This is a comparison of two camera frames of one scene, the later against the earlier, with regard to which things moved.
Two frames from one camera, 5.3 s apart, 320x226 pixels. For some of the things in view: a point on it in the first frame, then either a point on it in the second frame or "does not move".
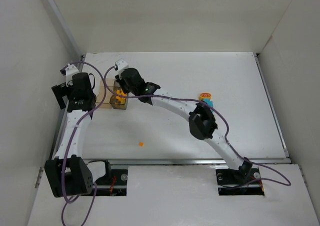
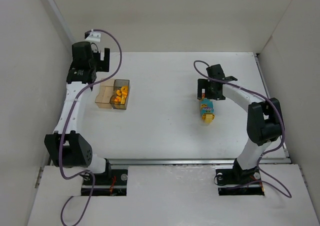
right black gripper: (122, 86) -> (210, 91)
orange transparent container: (103, 100) does not move
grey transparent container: (113, 101) does not move
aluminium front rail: (183, 162) does not move
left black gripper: (59, 95) -> (105, 59)
